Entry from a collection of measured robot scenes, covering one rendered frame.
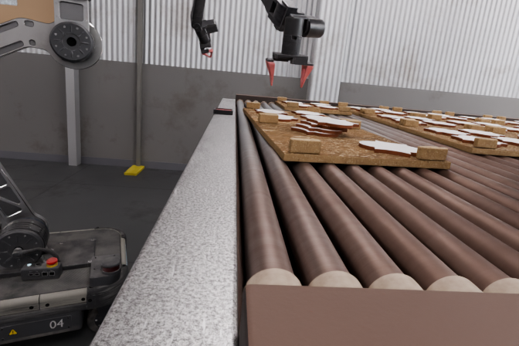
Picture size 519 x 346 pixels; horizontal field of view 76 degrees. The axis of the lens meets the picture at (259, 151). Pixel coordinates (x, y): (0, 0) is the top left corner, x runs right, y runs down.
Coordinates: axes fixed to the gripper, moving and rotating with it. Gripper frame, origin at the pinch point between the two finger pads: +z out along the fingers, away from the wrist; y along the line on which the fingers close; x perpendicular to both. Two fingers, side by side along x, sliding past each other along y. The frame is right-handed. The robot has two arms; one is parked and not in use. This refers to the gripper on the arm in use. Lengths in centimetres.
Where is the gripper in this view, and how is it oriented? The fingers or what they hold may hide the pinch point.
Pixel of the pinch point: (286, 83)
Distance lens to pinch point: 108.0
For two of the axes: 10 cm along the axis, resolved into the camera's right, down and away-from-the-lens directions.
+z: -0.9, 9.2, 3.8
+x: -1.3, -3.9, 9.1
